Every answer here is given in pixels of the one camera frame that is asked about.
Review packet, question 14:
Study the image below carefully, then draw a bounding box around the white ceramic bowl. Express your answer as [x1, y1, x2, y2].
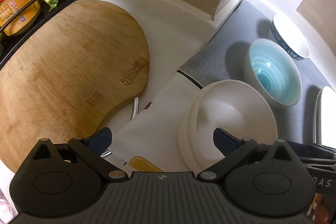
[189, 80, 278, 169]

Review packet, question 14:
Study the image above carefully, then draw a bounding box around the grey drying mat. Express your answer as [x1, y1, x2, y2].
[178, 0, 330, 144]

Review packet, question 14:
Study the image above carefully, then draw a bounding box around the white plate stack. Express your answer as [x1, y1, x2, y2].
[313, 86, 335, 148]

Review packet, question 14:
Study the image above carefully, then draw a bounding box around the white plate under bowl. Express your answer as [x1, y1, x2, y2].
[178, 97, 202, 175]

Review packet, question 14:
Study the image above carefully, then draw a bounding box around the blue spiral ceramic bowl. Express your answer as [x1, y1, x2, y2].
[243, 39, 302, 107]

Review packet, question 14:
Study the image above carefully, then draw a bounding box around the blue patterned white bowl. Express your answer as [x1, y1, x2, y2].
[270, 14, 310, 60]

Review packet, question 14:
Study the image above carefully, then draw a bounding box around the white patterned cloth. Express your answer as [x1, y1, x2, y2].
[105, 71, 202, 173]

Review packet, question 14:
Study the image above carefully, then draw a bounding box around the yellow rectangular lid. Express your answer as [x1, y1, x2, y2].
[128, 156, 162, 172]

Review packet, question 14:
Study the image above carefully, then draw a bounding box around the wooden cutting board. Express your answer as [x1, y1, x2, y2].
[1, 0, 149, 172]

